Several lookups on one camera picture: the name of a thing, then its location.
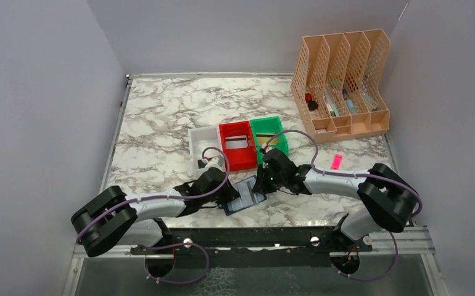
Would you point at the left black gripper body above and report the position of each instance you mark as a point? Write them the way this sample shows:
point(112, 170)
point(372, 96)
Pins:
point(221, 197)

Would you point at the white card with black stripe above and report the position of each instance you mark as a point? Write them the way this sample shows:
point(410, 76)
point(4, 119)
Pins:
point(236, 142)

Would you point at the navy blue card holder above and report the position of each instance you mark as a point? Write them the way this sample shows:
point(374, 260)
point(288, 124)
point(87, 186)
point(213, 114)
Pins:
point(248, 198)

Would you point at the green plastic bin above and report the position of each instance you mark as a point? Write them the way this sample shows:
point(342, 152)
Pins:
point(269, 125)

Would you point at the gold card in green bin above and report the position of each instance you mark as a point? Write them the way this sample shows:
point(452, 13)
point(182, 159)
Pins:
point(263, 138)

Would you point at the peach file organizer rack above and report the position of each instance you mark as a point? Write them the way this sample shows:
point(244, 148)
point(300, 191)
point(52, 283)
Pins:
point(344, 63)

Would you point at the pink highlighter pen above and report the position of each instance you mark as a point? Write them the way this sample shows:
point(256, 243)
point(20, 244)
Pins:
point(336, 163)

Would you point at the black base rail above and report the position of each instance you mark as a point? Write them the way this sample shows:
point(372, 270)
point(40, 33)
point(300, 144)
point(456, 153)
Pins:
point(196, 248)

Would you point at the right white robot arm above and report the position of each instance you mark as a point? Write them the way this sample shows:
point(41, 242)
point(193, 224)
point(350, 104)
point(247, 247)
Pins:
point(389, 202)

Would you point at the white plastic bin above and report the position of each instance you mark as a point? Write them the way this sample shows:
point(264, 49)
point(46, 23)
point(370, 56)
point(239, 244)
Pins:
point(199, 139)

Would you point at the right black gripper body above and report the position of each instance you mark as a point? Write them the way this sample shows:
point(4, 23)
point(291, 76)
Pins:
point(274, 182)

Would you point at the red plastic bin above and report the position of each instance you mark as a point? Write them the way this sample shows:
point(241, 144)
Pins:
point(239, 159)

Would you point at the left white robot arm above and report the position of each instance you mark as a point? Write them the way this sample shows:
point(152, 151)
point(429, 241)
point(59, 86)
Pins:
point(105, 221)

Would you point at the red black stamp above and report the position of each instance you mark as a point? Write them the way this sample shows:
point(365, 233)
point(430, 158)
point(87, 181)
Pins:
point(311, 104)

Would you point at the clear pen pack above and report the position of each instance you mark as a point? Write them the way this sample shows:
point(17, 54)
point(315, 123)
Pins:
point(330, 104)

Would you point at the grey stapler in rack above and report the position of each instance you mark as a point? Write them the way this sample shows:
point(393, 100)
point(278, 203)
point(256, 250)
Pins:
point(371, 103)

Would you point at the black card in white bin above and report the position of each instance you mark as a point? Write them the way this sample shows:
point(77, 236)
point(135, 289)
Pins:
point(201, 164)

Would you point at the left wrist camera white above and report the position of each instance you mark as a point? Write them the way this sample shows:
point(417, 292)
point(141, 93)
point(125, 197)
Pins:
point(217, 162)

